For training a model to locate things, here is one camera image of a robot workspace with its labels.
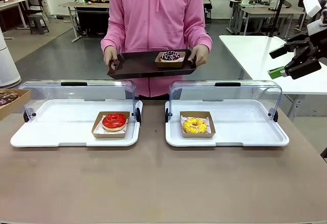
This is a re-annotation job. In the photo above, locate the white desk with metal legs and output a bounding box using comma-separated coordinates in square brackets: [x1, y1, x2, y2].
[0, 0, 30, 40]

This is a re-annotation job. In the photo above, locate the person's right forearm pink sleeve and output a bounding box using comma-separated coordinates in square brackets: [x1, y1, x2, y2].
[101, 11, 126, 52]

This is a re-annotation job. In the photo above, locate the person's left hand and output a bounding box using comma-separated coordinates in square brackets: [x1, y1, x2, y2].
[188, 44, 209, 66]

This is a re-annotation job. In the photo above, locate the person's pink hoodie torso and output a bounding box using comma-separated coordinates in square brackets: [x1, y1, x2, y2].
[101, 0, 213, 99]

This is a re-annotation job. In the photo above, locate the grey plastic stool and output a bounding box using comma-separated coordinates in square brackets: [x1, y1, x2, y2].
[28, 14, 51, 35]

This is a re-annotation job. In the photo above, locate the large white table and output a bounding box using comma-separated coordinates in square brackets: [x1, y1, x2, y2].
[219, 34, 327, 119]

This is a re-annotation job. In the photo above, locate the person's right hand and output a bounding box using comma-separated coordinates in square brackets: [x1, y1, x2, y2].
[103, 46, 121, 68]

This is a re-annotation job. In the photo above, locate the white cylindrical air purifier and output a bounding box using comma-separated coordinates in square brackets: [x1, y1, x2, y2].
[0, 28, 21, 88]

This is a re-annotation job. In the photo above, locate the black tripod pole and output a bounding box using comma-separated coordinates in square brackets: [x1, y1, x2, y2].
[268, 0, 292, 38]

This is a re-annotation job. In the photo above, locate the black box under table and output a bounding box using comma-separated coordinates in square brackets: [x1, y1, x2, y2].
[76, 7, 110, 38]

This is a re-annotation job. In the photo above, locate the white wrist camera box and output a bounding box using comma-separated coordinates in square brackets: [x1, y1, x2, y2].
[303, 0, 322, 17]

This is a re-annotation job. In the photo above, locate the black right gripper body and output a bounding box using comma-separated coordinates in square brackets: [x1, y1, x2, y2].
[310, 36, 327, 65]

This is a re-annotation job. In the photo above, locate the red glazed donut in box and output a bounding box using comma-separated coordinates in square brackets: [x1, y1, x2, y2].
[91, 110, 130, 139]

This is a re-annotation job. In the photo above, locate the white display case base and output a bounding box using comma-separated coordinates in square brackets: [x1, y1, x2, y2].
[165, 99, 290, 148]
[10, 99, 143, 148]

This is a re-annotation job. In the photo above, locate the clear display case lid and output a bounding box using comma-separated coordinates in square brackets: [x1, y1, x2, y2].
[19, 79, 137, 119]
[169, 80, 283, 119]

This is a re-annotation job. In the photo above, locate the chocolate donut with nut bits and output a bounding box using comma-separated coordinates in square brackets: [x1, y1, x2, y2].
[0, 91, 20, 106]

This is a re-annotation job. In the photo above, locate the dark brown serving tray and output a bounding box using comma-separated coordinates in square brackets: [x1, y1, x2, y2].
[106, 49, 197, 80]

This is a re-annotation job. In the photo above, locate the person's left forearm pink sleeve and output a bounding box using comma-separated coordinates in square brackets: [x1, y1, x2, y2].
[193, 11, 213, 52]

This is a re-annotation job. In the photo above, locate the beige background table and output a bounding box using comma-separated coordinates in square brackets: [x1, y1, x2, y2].
[228, 0, 307, 37]
[58, 1, 110, 43]

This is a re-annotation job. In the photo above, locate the paper liner under yellow donut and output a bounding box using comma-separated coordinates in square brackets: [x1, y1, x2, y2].
[180, 115, 213, 135]

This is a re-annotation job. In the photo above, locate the yellow sprinkled donut in box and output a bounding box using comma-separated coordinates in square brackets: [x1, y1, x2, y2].
[179, 110, 217, 139]

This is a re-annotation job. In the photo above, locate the dark donut with coloured sprinkles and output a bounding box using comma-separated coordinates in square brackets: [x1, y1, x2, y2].
[160, 51, 181, 61]

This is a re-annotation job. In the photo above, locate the cardboard box of chocolate donut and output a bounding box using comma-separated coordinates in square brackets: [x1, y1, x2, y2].
[0, 88, 32, 121]

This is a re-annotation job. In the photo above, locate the black office chair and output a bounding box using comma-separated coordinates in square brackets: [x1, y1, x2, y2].
[26, 0, 48, 17]

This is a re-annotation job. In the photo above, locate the chocolate sprinkled donut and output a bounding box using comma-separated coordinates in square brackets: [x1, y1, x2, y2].
[155, 51, 186, 68]

